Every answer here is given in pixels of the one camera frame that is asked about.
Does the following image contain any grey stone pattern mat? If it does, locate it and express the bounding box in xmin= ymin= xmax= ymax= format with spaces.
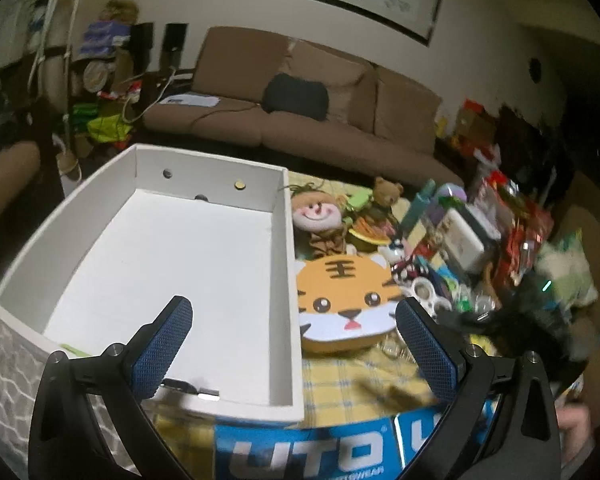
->
xmin=0 ymin=310 xmax=131 ymax=466

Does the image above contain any brown armchair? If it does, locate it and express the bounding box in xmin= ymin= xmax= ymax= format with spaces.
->
xmin=0 ymin=140 xmax=42 ymax=233

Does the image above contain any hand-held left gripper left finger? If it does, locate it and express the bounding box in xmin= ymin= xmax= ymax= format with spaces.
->
xmin=28 ymin=296 xmax=194 ymax=480

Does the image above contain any white flower-shaped fidget toy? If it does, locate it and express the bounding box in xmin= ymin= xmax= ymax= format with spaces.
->
xmin=402 ymin=277 xmax=453 ymax=316

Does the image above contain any pile of red packets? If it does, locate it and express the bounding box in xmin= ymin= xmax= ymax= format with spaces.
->
xmin=480 ymin=170 xmax=553 ymax=281

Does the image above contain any green and white pillow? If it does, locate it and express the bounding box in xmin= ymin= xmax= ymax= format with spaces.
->
xmin=537 ymin=230 xmax=598 ymax=306

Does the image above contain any white box-shaped device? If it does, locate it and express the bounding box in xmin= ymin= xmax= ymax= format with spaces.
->
xmin=442 ymin=207 xmax=501 ymax=273

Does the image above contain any brown teddy bear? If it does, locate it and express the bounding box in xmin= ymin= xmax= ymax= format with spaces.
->
xmin=367 ymin=176 xmax=405 ymax=221

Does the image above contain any white storage box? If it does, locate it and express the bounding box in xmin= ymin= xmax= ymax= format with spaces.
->
xmin=0 ymin=143 xmax=306 ymax=423

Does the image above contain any colourful fruit slice toy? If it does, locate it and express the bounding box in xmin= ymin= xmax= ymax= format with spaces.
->
xmin=347 ymin=215 xmax=396 ymax=248

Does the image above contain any yellow checked tablecloth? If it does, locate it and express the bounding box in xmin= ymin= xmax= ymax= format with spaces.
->
xmin=150 ymin=170 xmax=481 ymax=480

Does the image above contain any white paper sheet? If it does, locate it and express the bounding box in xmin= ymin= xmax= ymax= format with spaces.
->
xmin=159 ymin=94 xmax=221 ymax=109

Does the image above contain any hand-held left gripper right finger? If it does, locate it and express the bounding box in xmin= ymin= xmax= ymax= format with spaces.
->
xmin=395 ymin=297 xmax=563 ymax=480

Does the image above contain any blue UTO box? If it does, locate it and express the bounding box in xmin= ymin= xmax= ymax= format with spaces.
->
xmin=214 ymin=400 xmax=496 ymax=480

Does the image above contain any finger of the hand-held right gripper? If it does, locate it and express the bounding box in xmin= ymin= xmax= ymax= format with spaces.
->
xmin=437 ymin=307 xmax=506 ymax=336

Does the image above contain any brown sofa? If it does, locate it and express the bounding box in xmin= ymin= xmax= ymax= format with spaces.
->
xmin=142 ymin=26 xmax=463 ymax=186

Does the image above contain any black speaker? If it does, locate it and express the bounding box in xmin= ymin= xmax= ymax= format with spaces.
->
xmin=130 ymin=22 xmax=156 ymax=53
xmin=164 ymin=23 xmax=188 ymax=53

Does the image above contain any black cushion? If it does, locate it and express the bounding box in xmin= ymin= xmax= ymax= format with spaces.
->
xmin=262 ymin=73 xmax=329 ymax=122

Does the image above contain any teal bottle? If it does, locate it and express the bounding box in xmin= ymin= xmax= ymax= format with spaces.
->
xmin=404 ymin=180 xmax=437 ymax=233

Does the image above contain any orange tiger plush cushion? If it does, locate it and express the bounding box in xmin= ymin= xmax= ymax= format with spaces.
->
xmin=296 ymin=253 xmax=406 ymax=356

